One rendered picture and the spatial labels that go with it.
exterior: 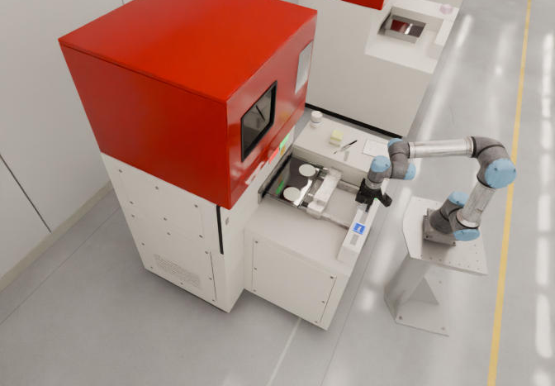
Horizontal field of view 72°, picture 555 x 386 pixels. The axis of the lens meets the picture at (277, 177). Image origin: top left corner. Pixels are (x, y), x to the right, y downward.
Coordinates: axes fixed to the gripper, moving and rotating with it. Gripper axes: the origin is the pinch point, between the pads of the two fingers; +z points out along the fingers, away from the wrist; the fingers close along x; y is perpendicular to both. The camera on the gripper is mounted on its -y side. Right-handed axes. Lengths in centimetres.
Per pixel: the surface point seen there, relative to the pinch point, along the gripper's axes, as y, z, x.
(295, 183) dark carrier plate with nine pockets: 45, 21, -17
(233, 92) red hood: 54, -70, 34
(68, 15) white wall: 207, -34, -26
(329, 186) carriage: 26.2, 22.7, -27.2
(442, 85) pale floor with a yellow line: -20, 110, -331
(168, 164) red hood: 84, -25, 40
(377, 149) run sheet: 10, 14, -63
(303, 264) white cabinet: 20.8, 37.7, 20.0
